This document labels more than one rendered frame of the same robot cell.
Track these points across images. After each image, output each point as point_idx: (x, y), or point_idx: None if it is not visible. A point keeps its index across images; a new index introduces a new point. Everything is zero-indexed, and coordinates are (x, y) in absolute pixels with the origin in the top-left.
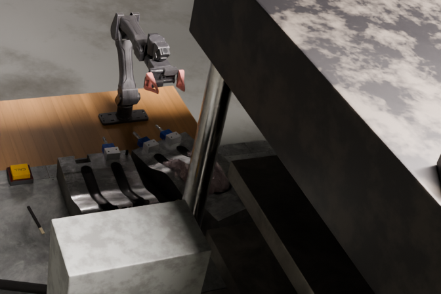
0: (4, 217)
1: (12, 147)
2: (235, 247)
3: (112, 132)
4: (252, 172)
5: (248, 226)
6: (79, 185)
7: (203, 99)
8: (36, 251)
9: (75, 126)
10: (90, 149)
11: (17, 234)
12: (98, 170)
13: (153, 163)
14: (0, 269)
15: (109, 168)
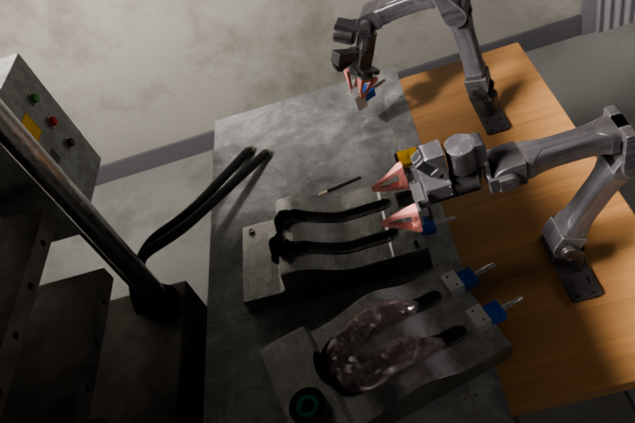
0: (346, 161)
1: None
2: (10, 229)
3: (522, 250)
4: None
5: (28, 245)
6: (356, 200)
7: None
8: (296, 193)
9: (529, 205)
10: (474, 226)
11: (320, 175)
12: (383, 216)
13: (416, 289)
14: (279, 171)
15: (386, 228)
